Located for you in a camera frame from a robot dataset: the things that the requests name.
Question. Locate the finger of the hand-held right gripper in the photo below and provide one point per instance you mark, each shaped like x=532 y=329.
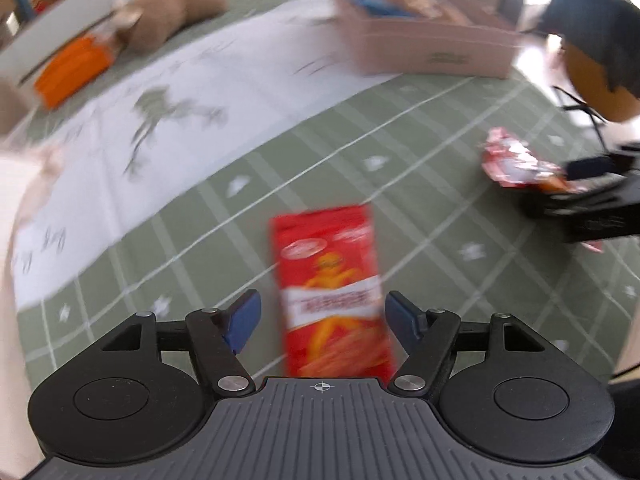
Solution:
x=590 y=166
x=575 y=204

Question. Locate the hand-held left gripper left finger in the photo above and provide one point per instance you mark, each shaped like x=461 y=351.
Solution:
x=245 y=319

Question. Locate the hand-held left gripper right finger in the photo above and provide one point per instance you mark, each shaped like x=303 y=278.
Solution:
x=401 y=319

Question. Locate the red chicken snack packet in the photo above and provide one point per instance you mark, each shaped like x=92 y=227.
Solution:
x=520 y=162

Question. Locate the red packet with orange figure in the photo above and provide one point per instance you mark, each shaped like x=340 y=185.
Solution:
x=332 y=290

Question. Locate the pink cardboard box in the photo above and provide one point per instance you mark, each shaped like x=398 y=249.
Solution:
x=425 y=55

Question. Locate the orange chair with black legs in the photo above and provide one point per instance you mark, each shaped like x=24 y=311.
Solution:
x=595 y=90

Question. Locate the dark jacket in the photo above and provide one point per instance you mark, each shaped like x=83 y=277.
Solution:
x=590 y=20

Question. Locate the green checked tablecloth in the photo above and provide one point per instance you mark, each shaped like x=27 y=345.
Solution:
x=400 y=135

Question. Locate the white printed table runner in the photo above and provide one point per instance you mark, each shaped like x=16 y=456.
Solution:
x=200 y=110

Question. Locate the orange zip pouch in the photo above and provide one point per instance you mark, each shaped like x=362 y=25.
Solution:
x=70 y=72

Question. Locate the brown plush toy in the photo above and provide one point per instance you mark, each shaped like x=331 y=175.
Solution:
x=170 y=10

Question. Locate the blue thermos bottle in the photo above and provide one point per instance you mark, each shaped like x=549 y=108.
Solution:
x=21 y=0

